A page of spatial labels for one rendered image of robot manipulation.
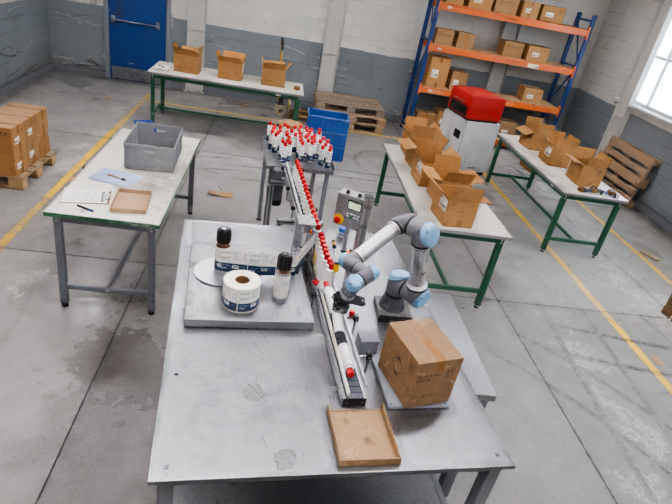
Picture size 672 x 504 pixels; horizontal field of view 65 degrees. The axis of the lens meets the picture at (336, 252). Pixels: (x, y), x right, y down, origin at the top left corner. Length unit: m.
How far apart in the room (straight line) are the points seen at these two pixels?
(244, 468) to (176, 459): 0.26
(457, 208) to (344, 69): 6.30
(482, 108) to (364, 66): 3.00
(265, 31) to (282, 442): 8.72
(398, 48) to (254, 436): 8.93
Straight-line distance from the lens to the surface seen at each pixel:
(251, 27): 10.30
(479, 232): 4.65
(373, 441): 2.39
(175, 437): 2.31
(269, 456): 2.26
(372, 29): 10.37
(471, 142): 8.35
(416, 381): 2.44
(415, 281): 2.86
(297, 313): 2.89
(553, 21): 10.49
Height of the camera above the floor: 2.57
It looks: 29 degrees down
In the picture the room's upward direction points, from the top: 11 degrees clockwise
